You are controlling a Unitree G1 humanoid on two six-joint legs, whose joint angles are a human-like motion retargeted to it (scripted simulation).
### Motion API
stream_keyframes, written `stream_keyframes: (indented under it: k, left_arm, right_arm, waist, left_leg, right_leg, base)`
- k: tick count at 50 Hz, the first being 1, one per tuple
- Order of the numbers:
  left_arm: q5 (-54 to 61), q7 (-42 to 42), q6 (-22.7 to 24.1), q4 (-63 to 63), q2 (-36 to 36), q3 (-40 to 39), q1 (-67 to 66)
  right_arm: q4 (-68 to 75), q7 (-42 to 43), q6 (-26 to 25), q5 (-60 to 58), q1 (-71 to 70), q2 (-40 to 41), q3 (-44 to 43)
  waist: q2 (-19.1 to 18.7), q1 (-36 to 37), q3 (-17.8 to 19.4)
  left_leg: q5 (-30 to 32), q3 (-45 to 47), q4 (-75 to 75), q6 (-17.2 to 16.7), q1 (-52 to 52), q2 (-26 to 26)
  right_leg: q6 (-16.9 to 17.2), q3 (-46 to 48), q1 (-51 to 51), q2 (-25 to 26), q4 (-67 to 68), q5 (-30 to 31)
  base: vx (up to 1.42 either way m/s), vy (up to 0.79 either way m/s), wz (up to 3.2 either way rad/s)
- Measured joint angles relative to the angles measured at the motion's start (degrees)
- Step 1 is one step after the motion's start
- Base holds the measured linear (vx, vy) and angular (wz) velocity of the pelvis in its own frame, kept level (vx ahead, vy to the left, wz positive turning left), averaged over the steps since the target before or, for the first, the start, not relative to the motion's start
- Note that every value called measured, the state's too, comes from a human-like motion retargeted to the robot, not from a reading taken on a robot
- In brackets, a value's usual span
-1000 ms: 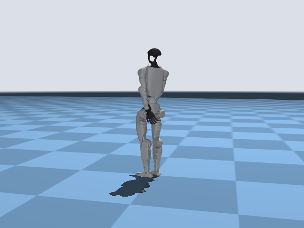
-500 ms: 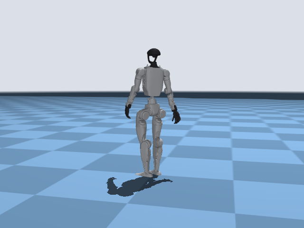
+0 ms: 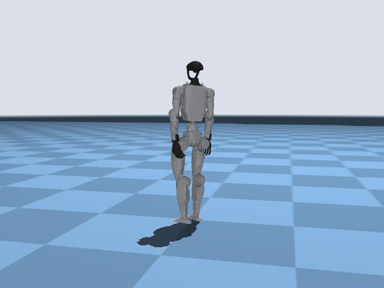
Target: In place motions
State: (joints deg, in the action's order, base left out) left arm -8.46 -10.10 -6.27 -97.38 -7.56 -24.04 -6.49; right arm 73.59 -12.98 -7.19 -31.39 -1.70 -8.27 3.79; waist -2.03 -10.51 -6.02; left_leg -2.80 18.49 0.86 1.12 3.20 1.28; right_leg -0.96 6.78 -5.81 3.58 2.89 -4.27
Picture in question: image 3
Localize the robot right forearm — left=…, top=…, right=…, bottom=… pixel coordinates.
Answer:
left=204, top=117, right=214, bottom=139

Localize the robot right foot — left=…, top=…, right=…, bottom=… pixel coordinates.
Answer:
left=187, top=214, right=202, bottom=221

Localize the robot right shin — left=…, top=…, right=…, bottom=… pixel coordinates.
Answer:
left=192, top=176, right=205, bottom=217

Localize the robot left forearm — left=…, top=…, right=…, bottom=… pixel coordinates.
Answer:
left=169, top=109, right=179, bottom=140

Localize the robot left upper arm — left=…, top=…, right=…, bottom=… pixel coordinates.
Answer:
left=172, top=85, right=185, bottom=118

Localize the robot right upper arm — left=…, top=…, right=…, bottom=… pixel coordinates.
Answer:
left=204, top=88, right=215, bottom=119

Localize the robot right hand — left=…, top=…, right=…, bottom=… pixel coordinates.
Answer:
left=204, top=134, right=211, bottom=155

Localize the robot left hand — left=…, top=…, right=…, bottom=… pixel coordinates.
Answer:
left=172, top=134, right=186, bottom=158

